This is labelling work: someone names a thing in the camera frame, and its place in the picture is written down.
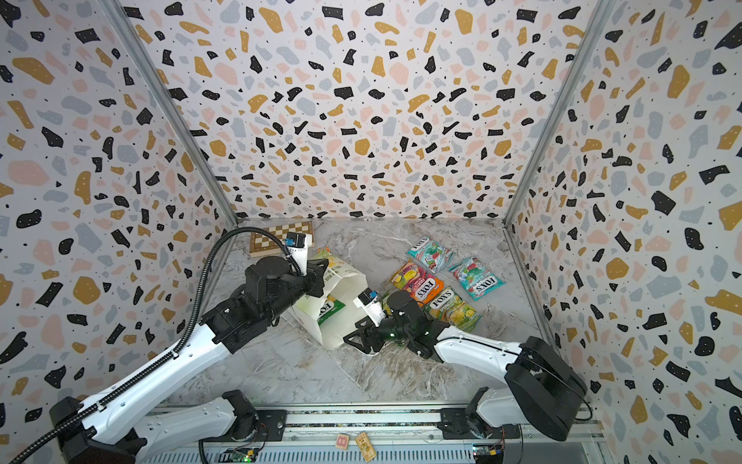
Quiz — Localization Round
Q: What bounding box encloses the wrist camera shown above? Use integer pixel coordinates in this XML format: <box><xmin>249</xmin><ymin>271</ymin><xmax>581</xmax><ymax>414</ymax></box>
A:
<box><xmin>284</xmin><ymin>232</ymin><xmax>313</xmax><ymax>276</ymax></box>
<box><xmin>354</xmin><ymin>288</ymin><xmax>386</xmax><ymax>327</ymax></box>

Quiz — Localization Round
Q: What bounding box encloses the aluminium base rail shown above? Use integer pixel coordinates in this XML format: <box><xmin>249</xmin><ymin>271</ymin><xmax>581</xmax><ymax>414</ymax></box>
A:
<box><xmin>150</xmin><ymin>402</ymin><xmax>613</xmax><ymax>463</ymax></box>

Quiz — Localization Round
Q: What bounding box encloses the white paper bag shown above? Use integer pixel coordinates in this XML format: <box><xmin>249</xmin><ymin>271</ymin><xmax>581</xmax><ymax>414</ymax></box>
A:
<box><xmin>291</xmin><ymin>249</ymin><xmax>368</xmax><ymax>350</ymax></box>

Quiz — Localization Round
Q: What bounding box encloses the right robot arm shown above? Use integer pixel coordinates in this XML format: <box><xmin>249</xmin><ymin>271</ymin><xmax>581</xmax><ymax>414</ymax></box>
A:
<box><xmin>344</xmin><ymin>289</ymin><xmax>587</xmax><ymax>442</ymax></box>

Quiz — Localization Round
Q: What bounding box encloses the green Fox's candy bag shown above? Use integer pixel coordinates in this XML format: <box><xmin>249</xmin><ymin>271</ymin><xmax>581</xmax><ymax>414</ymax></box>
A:
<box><xmin>317</xmin><ymin>295</ymin><xmax>346</xmax><ymax>326</ymax></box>
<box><xmin>382</xmin><ymin>292</ymin><xmax>393</xmax><ymax>315</ymax></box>

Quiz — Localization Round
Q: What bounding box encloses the teal Fox's candy bag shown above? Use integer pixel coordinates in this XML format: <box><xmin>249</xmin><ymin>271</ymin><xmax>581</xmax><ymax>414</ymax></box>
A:
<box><xmin>449</xmin><ymin>256</ymin><xmax>504</xmax><ymax>301</ymax></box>
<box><xmin>407</xmin><ymin>237</ymin><xmax>454</xmax><ymax>273</ymax></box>

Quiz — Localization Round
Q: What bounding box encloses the black corrugated cable hose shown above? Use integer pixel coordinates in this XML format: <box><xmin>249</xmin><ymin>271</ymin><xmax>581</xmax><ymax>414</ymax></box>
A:
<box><xmin>8</xmin><ymin>227</ymin><xmax>291</xmax><ymax>464</ymax></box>

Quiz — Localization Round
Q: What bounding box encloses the orange Fox's fruits candy bag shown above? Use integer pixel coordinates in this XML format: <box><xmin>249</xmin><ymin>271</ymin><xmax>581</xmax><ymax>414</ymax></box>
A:
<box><xmin>390</xmin><ymin>261</ymin><xmax>444</xmax><ymax>305</ymax></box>

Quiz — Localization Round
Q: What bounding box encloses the pink letter block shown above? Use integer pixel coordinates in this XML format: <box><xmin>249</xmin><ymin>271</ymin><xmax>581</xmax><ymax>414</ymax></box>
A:
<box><xmin>335</xmin><ymin>434</ymin><xmax>351</xmax><ymax>450</ymax></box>

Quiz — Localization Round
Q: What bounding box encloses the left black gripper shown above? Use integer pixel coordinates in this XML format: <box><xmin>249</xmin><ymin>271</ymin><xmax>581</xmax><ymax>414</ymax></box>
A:
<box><xmin>265</xmin><ymin>255</ymin><xmax>330</xmax><ymax>323</ymax></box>

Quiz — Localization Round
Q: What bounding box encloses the wooden chessboard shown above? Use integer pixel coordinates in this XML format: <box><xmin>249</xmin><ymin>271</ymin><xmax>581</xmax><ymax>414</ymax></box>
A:
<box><xmin>248</xmin><ymin>220</ymin><xmax>314</xmax><ymax>258</ymax></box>

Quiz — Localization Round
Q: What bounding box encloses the yellow-green candy bag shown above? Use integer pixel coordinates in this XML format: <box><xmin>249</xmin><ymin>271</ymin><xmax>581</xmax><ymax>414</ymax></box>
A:
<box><xmin>424</xmin><ymin>287</ymin><xmax>481</xmax><ymax>333</ymax></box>

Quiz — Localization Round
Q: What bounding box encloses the tan wooden card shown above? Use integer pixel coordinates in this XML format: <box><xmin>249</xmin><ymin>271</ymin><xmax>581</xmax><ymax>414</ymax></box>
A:
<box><xmin>355</xmin><ymin>432</ymin><xmax>377</xmax><ymax>463</ymax></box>

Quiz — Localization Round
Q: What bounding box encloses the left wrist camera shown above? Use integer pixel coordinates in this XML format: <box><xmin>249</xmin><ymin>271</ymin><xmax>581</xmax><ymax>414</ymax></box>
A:
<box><xmin>284</xmin><ymin>232</ymin><xmax>313</xmax><ymax>276</ymax></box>

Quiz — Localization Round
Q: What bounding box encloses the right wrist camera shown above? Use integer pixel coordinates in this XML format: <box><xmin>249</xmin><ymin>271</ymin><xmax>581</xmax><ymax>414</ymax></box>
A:
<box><xmin>354</xmin><ymin>288</ymin><xmax>386</xmax><ymax>327</ymax></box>

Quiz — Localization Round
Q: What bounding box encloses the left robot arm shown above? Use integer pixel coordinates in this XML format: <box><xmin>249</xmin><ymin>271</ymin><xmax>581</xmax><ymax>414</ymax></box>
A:
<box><xmin>50</xmin><ymin>256</ymin><xmax>330</xmax><ymax>463</ymax></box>

